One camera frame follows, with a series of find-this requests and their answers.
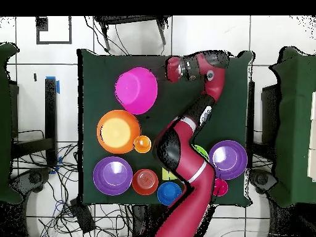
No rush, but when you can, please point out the pink bowl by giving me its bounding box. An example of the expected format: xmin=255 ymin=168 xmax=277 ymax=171
xmin=114 ymin=67 xmax=159 ymax=116

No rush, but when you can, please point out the purple bowl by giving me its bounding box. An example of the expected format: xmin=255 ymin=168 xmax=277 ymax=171
xmin=209 ymin=139 xmax=248 ymax=180
xmin=93 ymin=156 xmax=134 ymax=196

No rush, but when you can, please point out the green cloth covered table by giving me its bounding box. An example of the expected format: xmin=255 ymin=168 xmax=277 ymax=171
xmin=270 ymin=46 xmax=316 ymax=208
xmin=0 ymin=43 xmax=22 ymax=204

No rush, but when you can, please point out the red cup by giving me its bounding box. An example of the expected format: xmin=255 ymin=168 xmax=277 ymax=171
xmin=213 ymin=177 xmax=229 ymax=198

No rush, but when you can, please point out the large orange bowl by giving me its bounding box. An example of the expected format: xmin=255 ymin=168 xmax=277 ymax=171
xmin=96 ymin=109 xmax=143 ymax=154

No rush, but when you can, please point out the black metal table frame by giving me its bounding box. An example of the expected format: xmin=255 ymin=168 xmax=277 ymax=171
xmin=10 ymin=76 xmax=60 ymax=168

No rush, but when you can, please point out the black power strip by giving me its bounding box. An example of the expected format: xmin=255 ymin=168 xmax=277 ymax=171
xmin=70 ymin=198 xmax=96 ymax=234

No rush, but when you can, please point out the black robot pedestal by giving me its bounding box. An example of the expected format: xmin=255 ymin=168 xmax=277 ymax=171
xmin=131 ymin=204 xmax=171 ymax=237

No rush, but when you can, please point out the dark green table cloth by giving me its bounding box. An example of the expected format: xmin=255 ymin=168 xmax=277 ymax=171
xmin=75 ymin=49 xmax=254 ymax=206

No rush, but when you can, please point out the yellow cup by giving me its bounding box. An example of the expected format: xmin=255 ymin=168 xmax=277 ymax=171
xmin=162 ymin=167 xmax=178 ymax=181

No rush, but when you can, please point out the black square floor frame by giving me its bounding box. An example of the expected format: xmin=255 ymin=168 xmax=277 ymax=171
xmin=36 ymin=15 xmax=73 ymax=45

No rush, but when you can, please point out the green bowl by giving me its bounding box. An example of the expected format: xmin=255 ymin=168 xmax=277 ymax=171
xmin=192 ymin=144 xmax=210 ymax=162

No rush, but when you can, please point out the red-orange bowl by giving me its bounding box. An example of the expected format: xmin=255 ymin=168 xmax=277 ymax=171
xmin=131 ymin=168 xmax=159 ymax=196

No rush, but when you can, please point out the black metal stand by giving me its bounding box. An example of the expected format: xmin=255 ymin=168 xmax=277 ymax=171
xmin=94 ymin=15 xmax=172 ymax=52

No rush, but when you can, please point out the blue bowl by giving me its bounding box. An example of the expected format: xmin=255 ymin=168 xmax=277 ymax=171
xmin=157 ymin=181 xmax=183 ymax=207

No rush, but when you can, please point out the orange cup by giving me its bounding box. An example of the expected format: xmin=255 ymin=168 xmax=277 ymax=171
xmin=133 ymin=135 xmax=152 ymax=154

